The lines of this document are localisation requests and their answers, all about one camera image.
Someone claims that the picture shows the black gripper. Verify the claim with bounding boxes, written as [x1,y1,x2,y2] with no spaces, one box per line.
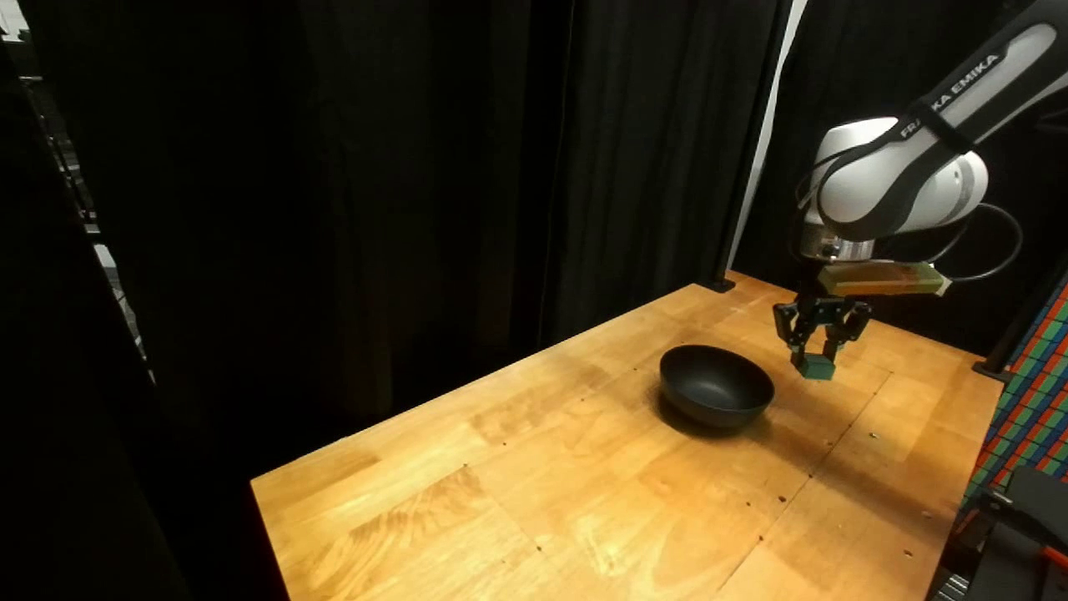
[772,291,875,377]

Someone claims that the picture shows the black bowl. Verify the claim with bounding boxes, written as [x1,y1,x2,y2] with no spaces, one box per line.
[659,339,779,436]

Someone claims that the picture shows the multicoloured woven cloth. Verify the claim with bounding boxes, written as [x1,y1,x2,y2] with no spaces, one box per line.
[962,271,1068,516]

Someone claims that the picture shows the black curtain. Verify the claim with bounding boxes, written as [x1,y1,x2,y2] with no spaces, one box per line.
[0,0,1068,601]

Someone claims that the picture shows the dark metal stand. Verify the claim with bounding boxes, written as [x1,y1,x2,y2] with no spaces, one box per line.
[0,0,162,389]

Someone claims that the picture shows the tan wrist camera mount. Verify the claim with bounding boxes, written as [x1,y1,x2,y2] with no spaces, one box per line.
[814,257,955,300]

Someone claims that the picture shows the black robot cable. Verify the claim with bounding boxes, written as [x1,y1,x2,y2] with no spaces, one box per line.
[930,201,1026,286]

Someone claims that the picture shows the black equipment frame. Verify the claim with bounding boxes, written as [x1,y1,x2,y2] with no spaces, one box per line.
[926,465,1068,601]

